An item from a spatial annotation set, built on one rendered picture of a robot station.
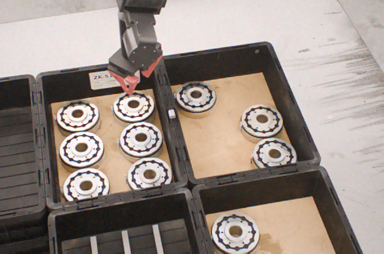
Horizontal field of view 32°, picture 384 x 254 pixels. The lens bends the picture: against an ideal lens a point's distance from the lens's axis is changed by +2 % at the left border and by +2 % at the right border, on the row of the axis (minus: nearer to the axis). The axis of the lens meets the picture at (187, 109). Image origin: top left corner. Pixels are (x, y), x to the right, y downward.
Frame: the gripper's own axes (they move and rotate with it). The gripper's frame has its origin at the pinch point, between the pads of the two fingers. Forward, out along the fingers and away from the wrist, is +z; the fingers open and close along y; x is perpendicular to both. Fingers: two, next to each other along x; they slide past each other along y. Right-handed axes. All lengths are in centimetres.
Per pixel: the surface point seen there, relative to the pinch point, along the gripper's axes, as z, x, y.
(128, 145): 20.4, 1.5, -3.0
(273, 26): 36, 0, 70
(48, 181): 13.9, 6.4, -23.9
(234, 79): 23.4, -7.0, 32.5
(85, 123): 20.3, 14.0, -3.6
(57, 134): 23.4, 19.2, -8.1
